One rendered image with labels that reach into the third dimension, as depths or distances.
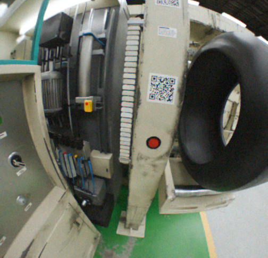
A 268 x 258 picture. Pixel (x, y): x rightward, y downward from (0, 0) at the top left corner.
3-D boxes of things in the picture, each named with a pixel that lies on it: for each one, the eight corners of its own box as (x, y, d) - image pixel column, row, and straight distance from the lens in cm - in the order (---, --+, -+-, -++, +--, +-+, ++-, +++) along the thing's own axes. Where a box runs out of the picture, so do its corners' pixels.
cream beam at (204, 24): (176, 17, 68) (175, -2, 78) (168, 36, 89) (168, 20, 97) (256, 51, 99) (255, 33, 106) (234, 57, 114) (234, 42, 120)
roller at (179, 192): (167, 199, 41) (171, 192, 38) (166, 189, 44) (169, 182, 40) (236, 192, 62) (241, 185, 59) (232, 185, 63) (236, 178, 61)
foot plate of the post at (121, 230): (116, 233, 124) (116, 232, 120) (122, 210, 131) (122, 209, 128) (143, 237, 125) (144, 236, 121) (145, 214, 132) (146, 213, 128)
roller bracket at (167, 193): (159, 210, 41) (167, 197, 33) (156, 149, 68) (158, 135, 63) (168, 210, 42) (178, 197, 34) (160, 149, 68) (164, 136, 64)
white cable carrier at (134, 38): (119, 161, 40) (128, 17, 36) (122, 154, 44) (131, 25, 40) (131, 164, 39) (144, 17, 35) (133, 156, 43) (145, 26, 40)
